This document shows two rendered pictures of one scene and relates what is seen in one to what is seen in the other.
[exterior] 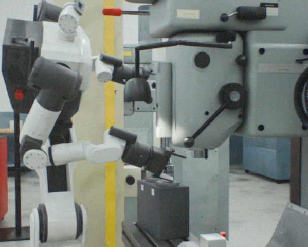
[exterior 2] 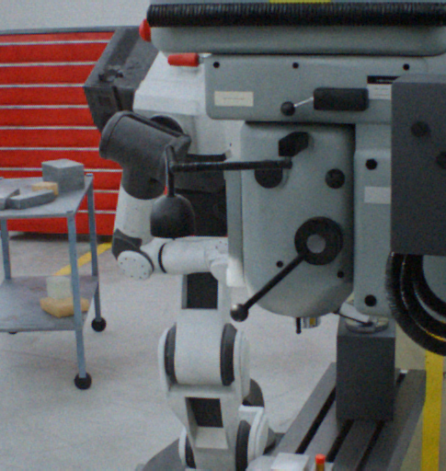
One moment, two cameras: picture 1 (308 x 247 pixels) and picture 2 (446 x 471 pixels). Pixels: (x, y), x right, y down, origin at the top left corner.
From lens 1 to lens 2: 0.99 m
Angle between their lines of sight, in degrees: 35
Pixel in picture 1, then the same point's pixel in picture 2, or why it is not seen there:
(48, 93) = (128, 173)
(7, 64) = (97, 112)
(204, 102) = (275, 245)
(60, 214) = (196, 346)
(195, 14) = (245, 98)
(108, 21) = not seen: outside the picture
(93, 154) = (213, 269)
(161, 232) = (338, 407)
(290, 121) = not seen: hidden behind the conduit
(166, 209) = (348, 371)
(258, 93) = (365, 240)
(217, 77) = (298, 204)
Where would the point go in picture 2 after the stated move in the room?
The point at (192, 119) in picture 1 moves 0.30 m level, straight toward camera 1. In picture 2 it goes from (257, 271) to (126, 328)
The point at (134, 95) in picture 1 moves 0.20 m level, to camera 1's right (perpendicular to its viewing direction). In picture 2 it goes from (155, 228) to (266, 243)
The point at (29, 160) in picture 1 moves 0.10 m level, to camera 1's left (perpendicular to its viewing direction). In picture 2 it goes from (125, 267) to (89, 260)
